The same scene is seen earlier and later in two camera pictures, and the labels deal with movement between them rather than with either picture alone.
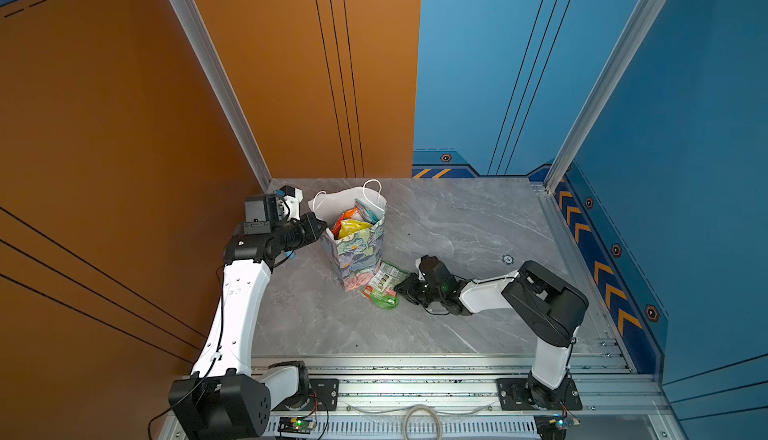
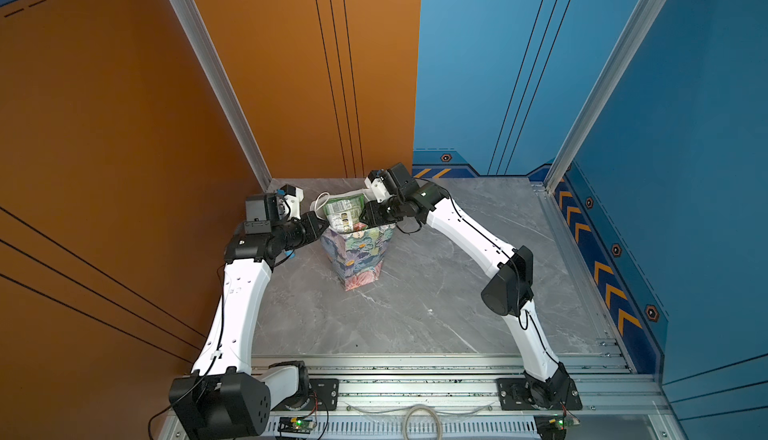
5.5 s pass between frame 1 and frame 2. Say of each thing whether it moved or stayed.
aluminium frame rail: stayed
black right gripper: moved
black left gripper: stayed
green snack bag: moved
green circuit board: stayed
